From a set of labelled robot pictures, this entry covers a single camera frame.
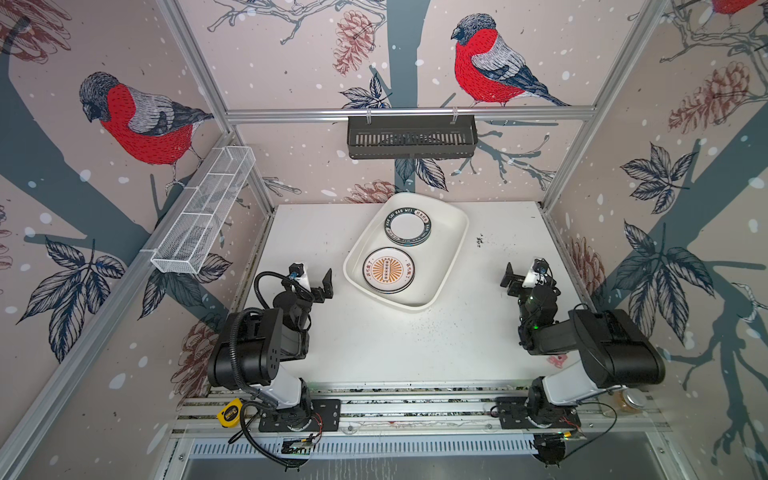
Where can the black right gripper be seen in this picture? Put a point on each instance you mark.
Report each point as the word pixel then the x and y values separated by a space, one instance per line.
pixel 518 284

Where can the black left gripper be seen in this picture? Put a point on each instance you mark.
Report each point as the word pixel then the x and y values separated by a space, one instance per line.
pixel 318 297

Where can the orange sunburst plate back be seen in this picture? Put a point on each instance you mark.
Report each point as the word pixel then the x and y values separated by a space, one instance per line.
pixel 388 270

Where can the green rim plate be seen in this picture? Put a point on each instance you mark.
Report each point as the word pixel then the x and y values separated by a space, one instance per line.
pixel 407 226

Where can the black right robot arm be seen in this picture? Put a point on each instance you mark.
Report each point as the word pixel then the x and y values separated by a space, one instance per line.
pixel 613 353

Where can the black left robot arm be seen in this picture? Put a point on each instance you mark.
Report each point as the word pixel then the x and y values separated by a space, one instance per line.
pixel 255 341

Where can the white plastic bin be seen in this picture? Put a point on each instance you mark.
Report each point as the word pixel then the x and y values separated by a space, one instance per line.
pixel 434 259

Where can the pink bear toy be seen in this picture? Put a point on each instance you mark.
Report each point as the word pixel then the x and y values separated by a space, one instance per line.
pixel 558 361

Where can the yellow tape measure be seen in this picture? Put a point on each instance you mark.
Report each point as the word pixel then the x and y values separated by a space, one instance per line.
pixel 229 416

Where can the small glass jar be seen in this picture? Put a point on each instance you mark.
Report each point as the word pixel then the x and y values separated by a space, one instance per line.
pixel 631 401

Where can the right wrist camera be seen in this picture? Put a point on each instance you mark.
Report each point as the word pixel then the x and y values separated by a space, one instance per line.
pixel 538 274

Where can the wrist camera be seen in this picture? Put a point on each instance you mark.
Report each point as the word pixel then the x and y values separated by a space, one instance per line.
pixel 298 273
pixel 538 274

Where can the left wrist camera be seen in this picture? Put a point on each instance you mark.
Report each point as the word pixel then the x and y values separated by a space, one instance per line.
pixel 298 273

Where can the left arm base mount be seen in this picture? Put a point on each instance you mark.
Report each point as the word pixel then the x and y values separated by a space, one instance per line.
pixel 320 415

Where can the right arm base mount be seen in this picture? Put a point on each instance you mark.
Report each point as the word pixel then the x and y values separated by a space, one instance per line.
pixel 534 411

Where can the white mesh wall shelf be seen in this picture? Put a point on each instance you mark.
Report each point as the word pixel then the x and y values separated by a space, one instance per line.
pixel 193 233

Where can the black hanging wire basket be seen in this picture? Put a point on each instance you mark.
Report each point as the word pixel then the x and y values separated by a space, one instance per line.
pixel 412 137

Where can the aluminium frame crossbar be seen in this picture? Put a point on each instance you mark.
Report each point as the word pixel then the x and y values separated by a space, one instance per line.
pixel 523 113

